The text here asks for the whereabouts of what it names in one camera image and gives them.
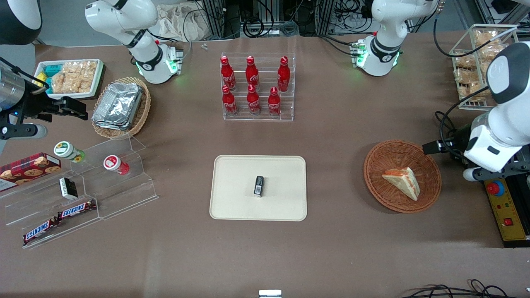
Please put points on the teal snack packet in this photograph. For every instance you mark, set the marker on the teal snack packet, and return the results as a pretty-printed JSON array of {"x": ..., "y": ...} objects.
[{"x": 51, "y": 69}]

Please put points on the black table appliance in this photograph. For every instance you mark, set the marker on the black table appliance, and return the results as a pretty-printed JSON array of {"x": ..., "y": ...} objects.
[{"x": 513, "y": 244}]

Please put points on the white rectangular snack tray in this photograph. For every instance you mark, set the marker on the white rectangular snack tray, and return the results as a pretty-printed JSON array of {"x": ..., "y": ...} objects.
[{"x": 98, "y": 78}]

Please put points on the red cola bottle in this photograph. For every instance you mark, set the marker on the red cola bottle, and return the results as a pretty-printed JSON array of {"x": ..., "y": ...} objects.
[
  {"x": 274, "y": 104},
  {"x": 252, "y": 73},
  {"x": 227, "y": 74},
  {"x": 253, "y": 102},
  {"x": 283, "y": 75},
  {"x": 229, "y": 103}
]

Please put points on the clear bag of rice crackers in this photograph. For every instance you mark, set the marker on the clear bag of rice crackers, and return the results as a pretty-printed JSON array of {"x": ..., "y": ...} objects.
[{"x": 74, "y": 76}]

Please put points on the beige plastic serving tray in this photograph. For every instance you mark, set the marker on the beige plastic serving tray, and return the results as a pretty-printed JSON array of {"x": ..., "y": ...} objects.
[{"x": 236, "y": 186}]

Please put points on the yellow control panel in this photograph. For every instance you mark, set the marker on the yellow control panel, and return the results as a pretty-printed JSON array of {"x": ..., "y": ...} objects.
[{"x": 511, "y": 211}]

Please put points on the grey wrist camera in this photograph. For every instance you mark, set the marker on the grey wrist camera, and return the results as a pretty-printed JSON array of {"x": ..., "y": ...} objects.
[
  {"x": 471, "y": 174},
  {"x": 22, "y": 131}
]

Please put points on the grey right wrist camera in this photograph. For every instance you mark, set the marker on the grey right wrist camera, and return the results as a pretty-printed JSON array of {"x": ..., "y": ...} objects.
[{"x": 22, "y": 131}]

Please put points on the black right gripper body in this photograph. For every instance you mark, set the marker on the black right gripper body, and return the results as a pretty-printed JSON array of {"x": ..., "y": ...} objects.
[{"x": 36, "y": 106}]

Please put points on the snickers chocolate bar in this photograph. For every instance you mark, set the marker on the snickers chocolate bar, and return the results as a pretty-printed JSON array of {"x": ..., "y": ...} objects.
[
  {"x": 76, "y": 209},
  {"x": 39, "y": 231}
]

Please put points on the bagged fried snack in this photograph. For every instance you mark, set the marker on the bagged fried snack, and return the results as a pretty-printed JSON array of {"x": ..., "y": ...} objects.
[
  {"x": 485, "y": 37},
  {"x": 482, "y": 69},
  {"x": 464, "y": 75},
  {"x": 478, "y": 90},
  {"x": 464, "y": 61},
  {"x": 488, "y": 51}
]

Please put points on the brown round wicker basket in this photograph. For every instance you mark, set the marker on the brown round wicker basket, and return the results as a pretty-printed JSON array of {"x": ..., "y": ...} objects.
[{"x": 393, "y": 157}]

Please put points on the clear acrylic stepped shelf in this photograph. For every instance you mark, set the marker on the clear acrylic stepped shelf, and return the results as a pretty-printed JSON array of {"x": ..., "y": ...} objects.
[{"x": 124, "y": 194}]

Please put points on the red lidded cup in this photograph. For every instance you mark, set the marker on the red lidded cup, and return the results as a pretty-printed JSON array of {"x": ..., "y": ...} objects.
[{"x": 114, "y": 163}]

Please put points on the green lidded cup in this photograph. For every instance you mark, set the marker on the green lidded cup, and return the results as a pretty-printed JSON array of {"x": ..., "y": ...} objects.
[{"x": 66, "y": 150}]

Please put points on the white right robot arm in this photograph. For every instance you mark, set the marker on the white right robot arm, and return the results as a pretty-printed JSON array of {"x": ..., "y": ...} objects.
[{"x": 124, "y": 20}]

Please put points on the light oval wicker basket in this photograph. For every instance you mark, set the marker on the light oval wicker basket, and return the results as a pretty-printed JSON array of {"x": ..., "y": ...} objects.
[{"x": 143, "y": 111}]

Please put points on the black and white small box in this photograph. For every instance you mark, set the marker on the black and white small box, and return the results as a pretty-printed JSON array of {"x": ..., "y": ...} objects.
[{"x": 68, "y": 188}]

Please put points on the small black gum box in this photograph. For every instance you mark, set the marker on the small black gum box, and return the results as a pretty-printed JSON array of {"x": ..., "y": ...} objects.
[{"x": 258, "y": 186}]

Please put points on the red cookie box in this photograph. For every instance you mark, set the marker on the red cookie box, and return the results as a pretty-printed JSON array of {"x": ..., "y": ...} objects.
[{"x": 25, "y": 170}]

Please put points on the triangular sandwich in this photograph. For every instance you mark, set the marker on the triangular sandwich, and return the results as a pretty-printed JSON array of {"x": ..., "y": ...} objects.
[{"x": 403, "y": 182}]

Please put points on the small white device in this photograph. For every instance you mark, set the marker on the small white device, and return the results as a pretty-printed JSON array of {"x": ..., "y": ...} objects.
[{"x": 270, "y": 294}]

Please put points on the red emergency stop button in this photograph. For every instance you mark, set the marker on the red emergency stop button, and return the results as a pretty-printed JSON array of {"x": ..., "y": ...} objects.
[{"x": 495, "y": 188}]

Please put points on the beige cloth bag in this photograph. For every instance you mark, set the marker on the beige cloth bag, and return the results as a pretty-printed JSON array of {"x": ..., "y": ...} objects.
[{"x": 182, "y": 22}]

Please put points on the stacked aluminium foil trays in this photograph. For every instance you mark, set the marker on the stacked aluminium foil trays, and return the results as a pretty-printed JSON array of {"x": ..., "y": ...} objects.
[{"x": 118, "y": 105}]

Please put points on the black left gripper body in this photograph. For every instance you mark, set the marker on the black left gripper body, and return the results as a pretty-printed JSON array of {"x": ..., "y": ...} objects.
[{"x": 457, "y": 141}]

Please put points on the clear acrylic bottle rack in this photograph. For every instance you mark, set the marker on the clear acrylic bottle rack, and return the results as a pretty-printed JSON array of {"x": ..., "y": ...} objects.
[{"x": 265, "y": 116}]

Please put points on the small metal connector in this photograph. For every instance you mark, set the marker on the small metal connector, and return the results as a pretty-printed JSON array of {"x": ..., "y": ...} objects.
[{"x": 204, "y": 46}]

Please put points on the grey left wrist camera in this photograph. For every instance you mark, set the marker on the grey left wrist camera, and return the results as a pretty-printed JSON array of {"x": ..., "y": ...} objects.
[{"x": 471, "y": 174}]

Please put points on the yellow snack packet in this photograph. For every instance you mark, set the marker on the yellow snack packet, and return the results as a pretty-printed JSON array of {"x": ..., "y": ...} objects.
[{"x": 40, "y": 79}]

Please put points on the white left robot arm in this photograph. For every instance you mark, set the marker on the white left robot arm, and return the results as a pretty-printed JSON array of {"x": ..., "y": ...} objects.
[{"x": 509, "y": 124}]

